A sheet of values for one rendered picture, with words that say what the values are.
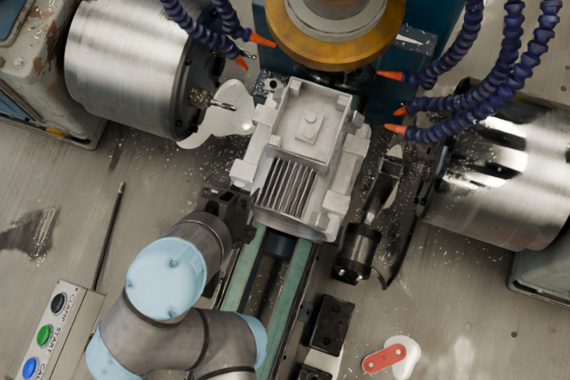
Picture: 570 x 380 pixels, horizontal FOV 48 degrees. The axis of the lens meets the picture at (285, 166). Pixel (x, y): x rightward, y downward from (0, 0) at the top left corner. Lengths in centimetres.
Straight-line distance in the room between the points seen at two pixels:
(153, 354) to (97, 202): 65
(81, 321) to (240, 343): 31
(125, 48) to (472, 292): 78
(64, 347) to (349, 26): 62
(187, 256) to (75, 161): 75
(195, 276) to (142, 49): 46
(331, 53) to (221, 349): 38
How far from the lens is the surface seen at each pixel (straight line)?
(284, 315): 114
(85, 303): 103
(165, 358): 76
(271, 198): 97
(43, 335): 105
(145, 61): 102
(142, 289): 67
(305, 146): 99
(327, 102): 101
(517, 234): 103
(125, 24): 105
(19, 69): 107
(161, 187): 132
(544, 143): 100
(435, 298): 128
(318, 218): 98
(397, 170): 84
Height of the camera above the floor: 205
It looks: 74 degrees down
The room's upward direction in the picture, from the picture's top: 4 degrees counter-clockwise
